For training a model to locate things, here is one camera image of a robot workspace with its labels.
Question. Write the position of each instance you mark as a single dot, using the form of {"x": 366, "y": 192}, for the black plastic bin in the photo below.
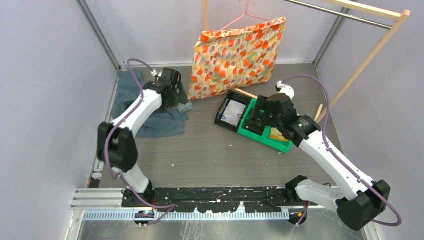
{"x": 231, "y": 95}

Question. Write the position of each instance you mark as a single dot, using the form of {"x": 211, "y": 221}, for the wooden clothes rack frame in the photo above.
{"x": 340, "y": 49}

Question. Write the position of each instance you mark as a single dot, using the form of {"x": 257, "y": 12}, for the metal hanging rod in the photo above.
{"x": 340, "y": 14}

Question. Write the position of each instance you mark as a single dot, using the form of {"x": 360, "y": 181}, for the blue grey cloth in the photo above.
{"x": 146, "y": 119}

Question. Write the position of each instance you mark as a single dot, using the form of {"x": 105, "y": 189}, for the white patterned cards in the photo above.
{"x": 233, "y": 113}

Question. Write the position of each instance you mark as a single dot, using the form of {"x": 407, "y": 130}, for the floral orange pillow bag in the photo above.
{"x": 236, "y": 58}

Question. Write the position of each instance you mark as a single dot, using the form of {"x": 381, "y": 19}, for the aluminium rail frame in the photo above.
{"x": 119, "y": 204}

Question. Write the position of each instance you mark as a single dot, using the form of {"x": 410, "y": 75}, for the green bin with black card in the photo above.
{"x": 252, "y": 128}

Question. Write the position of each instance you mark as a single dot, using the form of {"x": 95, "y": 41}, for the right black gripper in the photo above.
{"x": 267, "y": 122}

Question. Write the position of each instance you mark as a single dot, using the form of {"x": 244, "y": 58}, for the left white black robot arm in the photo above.
{"x": 117, "y": 148}

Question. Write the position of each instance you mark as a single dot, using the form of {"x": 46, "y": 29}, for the pink wire hanger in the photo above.
{"x": 245, "y": 14}

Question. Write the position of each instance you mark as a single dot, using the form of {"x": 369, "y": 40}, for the gold VIP card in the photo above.
{"x": 276, "y": 135}

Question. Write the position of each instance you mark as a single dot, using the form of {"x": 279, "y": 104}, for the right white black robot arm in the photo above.
{"x": 358, "y": 200}

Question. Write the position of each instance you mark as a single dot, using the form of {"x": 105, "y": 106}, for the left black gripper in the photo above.
{"x": 180, "y": 97}

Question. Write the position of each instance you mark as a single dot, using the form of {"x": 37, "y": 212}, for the green bin with gold card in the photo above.
{"x": 277, "y": 145}

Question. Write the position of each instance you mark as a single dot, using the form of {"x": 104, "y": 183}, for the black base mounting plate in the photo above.
{"x": 259, "y": 199}

